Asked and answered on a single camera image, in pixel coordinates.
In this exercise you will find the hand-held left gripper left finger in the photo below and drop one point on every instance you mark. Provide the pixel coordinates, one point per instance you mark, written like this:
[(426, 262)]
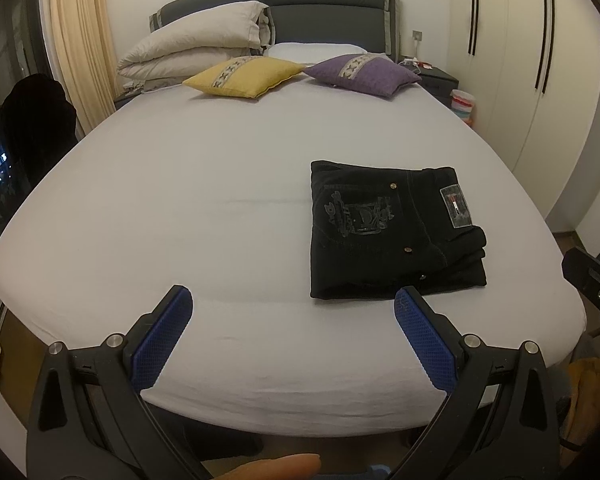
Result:
[(162, 340)]

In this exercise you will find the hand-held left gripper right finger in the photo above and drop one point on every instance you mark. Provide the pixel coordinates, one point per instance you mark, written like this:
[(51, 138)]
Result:
[(427, 340)]

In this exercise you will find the black pants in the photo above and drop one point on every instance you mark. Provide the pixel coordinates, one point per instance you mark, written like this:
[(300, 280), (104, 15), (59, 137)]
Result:
[(380, 240)]

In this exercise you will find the yellow cloth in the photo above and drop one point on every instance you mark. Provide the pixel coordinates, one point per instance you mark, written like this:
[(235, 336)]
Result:
[(587, 400)]

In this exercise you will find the bed with white sheet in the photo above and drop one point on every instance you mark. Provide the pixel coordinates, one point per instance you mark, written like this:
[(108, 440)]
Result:
[(180, 210)]

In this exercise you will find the striped white container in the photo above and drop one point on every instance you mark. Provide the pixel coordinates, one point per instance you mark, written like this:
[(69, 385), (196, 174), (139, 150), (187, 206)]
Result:
[(464, 107)]

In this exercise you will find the white wardrobe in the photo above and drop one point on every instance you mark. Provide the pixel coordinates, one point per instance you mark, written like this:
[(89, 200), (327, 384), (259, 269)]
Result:
[(510, 60)]

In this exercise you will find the dark nightstand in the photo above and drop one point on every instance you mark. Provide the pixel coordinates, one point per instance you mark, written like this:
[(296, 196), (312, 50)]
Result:
[(440, 85), (125, 97)]

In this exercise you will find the dark chair with clothes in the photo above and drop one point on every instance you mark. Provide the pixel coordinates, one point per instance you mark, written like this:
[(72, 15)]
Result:
[(30, 125)]

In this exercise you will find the purple cushion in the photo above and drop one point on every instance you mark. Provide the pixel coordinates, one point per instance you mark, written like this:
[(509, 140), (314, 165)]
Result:
[(370, 75)]

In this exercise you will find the yellow cushion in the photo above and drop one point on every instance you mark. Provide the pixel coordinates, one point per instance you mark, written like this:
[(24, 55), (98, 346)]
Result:
[(245, 80)]

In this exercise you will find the stacked beige pillows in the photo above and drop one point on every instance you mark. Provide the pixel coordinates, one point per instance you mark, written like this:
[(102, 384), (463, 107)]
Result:
[(190, 40)]

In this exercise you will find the white pillow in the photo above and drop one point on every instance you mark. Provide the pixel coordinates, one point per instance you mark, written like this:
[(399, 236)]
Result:
[(315, 51)]

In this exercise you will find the beige curtain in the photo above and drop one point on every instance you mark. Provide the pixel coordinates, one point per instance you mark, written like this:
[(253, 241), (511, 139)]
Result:
[(80, 35)]

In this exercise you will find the dark window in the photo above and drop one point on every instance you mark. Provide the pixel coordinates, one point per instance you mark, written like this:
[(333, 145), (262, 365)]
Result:
[(10, 50)]

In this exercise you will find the grey upholstered headboard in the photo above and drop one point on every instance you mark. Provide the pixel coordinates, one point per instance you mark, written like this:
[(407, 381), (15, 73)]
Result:
[(325, 15)]

